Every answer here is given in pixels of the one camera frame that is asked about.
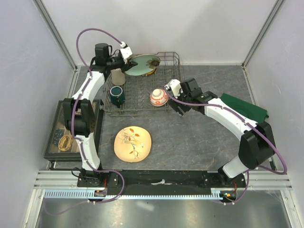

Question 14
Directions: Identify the mint green flower plate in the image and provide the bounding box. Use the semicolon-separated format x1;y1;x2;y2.
125;54;161;76

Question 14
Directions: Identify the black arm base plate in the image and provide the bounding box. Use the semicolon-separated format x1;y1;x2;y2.
77;170;246;196

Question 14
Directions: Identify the grey wire dish rack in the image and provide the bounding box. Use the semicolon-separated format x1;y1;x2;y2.
103;52;182;116

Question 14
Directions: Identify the beige plastic cup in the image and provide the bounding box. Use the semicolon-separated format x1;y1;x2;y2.
111;68;126;86

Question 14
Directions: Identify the cream bird pattern plate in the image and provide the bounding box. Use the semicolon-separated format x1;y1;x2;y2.
114;126;152;163

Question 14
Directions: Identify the dark green mug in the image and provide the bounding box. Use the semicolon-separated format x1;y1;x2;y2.
109;86;125;108

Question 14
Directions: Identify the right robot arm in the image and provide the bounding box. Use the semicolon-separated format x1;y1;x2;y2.
164;78;275;187

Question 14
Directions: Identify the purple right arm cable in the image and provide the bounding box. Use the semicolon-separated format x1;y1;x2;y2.
163;87;288;206

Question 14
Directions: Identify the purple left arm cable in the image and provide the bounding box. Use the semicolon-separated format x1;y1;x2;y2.
44;28;126;215

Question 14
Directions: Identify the coiled tan rope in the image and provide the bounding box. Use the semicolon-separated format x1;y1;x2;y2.
57;134;74;152

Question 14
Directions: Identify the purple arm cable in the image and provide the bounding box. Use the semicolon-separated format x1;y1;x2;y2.
163;87;288;206
44;28;126;215

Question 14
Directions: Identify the white red patterned bowl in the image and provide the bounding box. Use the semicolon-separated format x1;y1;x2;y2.
150;88;169;107

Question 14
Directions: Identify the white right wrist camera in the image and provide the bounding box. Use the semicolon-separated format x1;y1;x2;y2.
164;79;181;98

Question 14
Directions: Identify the yellow black patterned plate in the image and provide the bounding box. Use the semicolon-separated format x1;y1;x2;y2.
142;67;158;76

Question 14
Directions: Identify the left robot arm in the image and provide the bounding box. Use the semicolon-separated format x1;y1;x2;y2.
63;43;137;187

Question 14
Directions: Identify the green folded cloth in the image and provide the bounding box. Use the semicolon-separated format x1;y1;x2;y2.
220;93;269;123

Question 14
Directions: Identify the black framed compartment box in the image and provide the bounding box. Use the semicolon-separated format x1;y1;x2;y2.
44;100;104;162

